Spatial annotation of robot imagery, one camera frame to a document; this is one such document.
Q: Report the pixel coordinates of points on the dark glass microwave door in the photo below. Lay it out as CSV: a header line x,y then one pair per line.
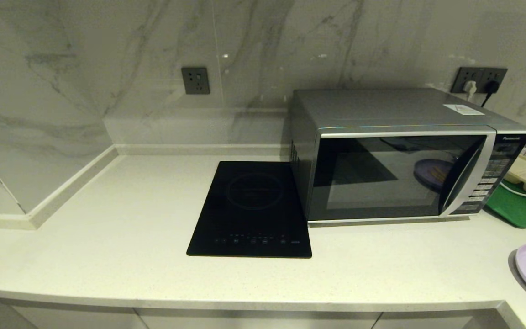
x,y
381,178

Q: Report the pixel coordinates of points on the silver Panasonic microwave oven body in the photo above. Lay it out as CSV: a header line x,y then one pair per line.
x,y
381,107

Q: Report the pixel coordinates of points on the black induction cooktop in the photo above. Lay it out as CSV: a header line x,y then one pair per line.
x,y
244,205

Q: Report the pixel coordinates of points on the white power plug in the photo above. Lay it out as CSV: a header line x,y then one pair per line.
x,y
470,88

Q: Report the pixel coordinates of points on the white base cabinet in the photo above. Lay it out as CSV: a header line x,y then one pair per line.
x,y
85,320

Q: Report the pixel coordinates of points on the green plastic tray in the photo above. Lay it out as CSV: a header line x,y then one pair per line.
x,y
521,210

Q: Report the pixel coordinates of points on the grey single wall socket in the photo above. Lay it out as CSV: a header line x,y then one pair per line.
x,y
195,81

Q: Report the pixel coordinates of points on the grey double wall socket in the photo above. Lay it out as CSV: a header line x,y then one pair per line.
x,y
482,74

